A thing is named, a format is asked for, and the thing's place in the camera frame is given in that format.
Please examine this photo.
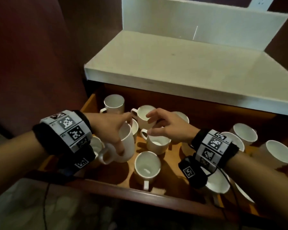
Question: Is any person's left hand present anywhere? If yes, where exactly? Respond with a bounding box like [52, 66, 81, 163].
[84, 112, 133, 156]

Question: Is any person's right hand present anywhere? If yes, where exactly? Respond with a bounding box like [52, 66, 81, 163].
[146, 108, 200, 144]

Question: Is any white ceramic mug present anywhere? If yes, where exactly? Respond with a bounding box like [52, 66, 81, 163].
[98, 122, 136, 165]

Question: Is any person's right forearm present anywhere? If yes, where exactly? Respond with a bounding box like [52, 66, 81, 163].
[224, 151, 288, 230]

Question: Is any person's left forearm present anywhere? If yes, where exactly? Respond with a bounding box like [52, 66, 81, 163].
[0, 130, 48, 204]

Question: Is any group of white mugs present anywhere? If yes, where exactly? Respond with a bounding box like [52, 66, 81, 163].
[89, 94, 288, 206]

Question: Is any brown wooden drawer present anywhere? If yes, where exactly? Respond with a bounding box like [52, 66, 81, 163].
[26, 83, 288, 229]

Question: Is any left wristband with marker tiles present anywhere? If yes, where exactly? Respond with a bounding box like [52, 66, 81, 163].
[32, 110, 96, 164]

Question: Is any wristband with marker tiles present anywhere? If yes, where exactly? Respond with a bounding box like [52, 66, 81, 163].
[32, 110, 96, 164]
[191, 128, 240, 171]

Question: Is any right wristband with marker tiles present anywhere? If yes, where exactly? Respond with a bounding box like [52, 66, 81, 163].
[191, 128, 240, 171]

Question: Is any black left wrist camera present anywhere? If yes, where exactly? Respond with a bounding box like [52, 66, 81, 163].
[57, 144, 97, 177]

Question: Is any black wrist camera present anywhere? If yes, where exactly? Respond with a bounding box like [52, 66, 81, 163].
[57, 144, 97, 177]
[178, 156, 209, 189]

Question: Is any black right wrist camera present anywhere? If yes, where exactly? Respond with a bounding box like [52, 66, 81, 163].
[178, 156, 209, 189]

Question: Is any black cable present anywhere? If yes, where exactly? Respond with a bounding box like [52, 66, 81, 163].
[216, 165, 243, 230]
[43, 181, 51, 230]

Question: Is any white wall socket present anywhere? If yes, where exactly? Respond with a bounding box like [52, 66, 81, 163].
[248, 0, 276, 11]

